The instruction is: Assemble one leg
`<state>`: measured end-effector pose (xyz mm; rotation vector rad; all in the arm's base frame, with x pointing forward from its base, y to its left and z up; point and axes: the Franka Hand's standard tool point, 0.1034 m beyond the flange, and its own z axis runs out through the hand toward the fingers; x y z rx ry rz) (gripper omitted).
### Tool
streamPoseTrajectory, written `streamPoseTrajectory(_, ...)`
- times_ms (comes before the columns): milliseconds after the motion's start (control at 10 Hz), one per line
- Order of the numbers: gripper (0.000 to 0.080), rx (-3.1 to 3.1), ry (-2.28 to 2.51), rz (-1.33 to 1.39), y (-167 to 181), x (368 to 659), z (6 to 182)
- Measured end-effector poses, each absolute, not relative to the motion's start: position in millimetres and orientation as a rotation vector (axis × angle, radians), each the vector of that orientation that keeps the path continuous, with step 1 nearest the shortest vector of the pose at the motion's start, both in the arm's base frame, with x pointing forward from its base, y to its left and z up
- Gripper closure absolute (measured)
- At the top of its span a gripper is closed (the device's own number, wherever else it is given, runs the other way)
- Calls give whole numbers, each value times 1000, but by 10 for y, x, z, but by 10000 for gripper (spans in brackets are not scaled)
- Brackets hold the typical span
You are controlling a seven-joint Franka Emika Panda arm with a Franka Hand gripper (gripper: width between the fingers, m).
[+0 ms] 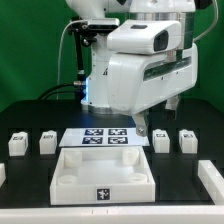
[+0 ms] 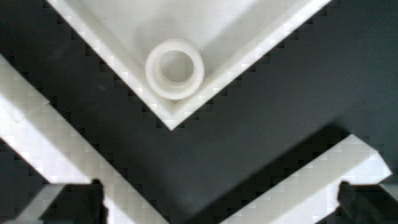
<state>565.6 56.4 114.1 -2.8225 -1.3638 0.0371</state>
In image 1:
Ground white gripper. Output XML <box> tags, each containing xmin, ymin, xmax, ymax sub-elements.
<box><xmin>107</xmin><ymin>45</ymin><xmax>198</xmax><ymax>137</ymax></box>

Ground white square tabletop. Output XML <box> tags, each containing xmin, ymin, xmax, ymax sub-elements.
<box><xmin>50</xmin><ymin>146</ymin><xmax>156</xmax><ymax>205</ymax></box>

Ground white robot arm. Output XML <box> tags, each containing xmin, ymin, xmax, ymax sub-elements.
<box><xmin>65</xmin><ymin>0</ymin><xmax>217</xmax><ymax>136</ymax></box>

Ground white marker plate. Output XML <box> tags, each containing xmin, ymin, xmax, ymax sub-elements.
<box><xmin>59</xmin><ymin>128</ymin><xmax>149</xmax><ymax>147</ymax></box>

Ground white right obstacle block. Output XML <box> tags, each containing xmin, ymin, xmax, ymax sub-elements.
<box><xmin>198</xmin><ymin>160</ymin><xmax>224</xmax><ymax>205</ymax></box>

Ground white obstacle block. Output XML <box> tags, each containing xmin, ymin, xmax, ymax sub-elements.
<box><xmin>0</xmin><ymin>163</ymin><xmax>6</xmax><ymax>187</ymax></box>
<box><xmin>198</xmin><ymin>160</ymin><xmax>224</xmax><ymax>205</ymax></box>

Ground white left obstacle block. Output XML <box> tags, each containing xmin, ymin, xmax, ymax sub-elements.
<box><xmin>0</xmin><ymin>163</ymin><xmax>6</xmax><ymax>187</ymax></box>

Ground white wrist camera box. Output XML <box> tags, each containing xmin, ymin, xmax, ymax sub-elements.
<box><xmin>107</xmin><ymin>20</ymin><xmax>181</xmax><ymax>55</ymax></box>

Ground black base cables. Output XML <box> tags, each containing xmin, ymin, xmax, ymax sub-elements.
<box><xmin>37</xmin><ymin>82</ymin><xmax>84</xmax><ymax>101</ymax></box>

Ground black camera stand pole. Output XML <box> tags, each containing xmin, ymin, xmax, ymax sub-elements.
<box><xmin>74</xmin><ymin>32</ymin><xmax>86</xmax><ymax>101</ymax></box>

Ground white front rail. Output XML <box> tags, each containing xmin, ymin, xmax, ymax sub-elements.
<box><xmin>0</xmin><ymin>205</ymin><xmax>224</xmax><ymax>224</ymax></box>

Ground white thin cable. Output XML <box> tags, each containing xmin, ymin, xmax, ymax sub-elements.
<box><xmin>193</xmin><ymin>0</ymin><xmax>220</xmax><ymax>43</ymax></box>

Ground white camera cable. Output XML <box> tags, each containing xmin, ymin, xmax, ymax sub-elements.
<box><xmin>56</xmin><ymin>19</ymin><xmax>88</xmax><ymax>86</ymax></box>

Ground black camera on stand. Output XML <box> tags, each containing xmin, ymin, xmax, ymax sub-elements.
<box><xmin>68</xmin><ymin>18</ymin><xmax>120</xmax><ymax>35</ymax></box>

